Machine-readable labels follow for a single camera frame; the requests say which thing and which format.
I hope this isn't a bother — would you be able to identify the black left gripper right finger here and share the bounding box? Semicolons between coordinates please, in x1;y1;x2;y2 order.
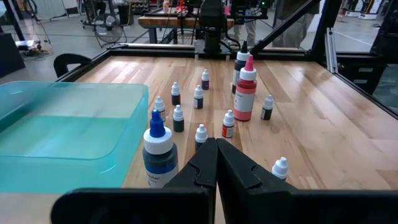
216;138;398;224

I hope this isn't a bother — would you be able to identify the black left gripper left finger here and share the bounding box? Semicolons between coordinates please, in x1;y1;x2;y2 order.
51;138;218;224

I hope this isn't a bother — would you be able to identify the large blue food coloring bottle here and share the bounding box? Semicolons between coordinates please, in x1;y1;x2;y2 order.
142;109;180;189

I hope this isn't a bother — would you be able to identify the small red food coloring bottle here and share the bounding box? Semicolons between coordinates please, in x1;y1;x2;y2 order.
221;109;236;139

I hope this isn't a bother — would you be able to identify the large red food coloring bottle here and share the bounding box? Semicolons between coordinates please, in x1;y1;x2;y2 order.
233;55;258;122

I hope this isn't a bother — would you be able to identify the large black food coloring bottle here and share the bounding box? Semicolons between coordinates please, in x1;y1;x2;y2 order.
231;40;251;95

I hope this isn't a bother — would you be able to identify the teal translucent plastic bin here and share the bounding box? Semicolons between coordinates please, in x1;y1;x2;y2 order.
0;80;149;194

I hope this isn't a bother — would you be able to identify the person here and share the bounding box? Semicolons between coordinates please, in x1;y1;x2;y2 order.
232;18;257;47
272;0;320;50

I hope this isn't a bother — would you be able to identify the wooden workbench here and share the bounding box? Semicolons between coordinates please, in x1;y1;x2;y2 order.
138;15;236;44

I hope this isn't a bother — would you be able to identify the black floor fan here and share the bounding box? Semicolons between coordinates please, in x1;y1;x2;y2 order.
93;14;124;44

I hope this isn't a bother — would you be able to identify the black chair back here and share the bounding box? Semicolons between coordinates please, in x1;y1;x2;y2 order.
369;0;398;57

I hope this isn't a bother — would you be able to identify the black aluminium table frame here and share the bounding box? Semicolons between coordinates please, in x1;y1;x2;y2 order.
55;0;398;121

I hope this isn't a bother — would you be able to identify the silver aluminium post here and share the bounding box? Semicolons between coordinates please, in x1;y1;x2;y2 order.
324;27;339;74

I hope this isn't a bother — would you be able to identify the black cable hook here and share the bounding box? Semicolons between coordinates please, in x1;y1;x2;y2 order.
53;52;93;78

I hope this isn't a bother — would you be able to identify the floor cables and power strip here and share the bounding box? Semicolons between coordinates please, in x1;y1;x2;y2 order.
15;39;54;58

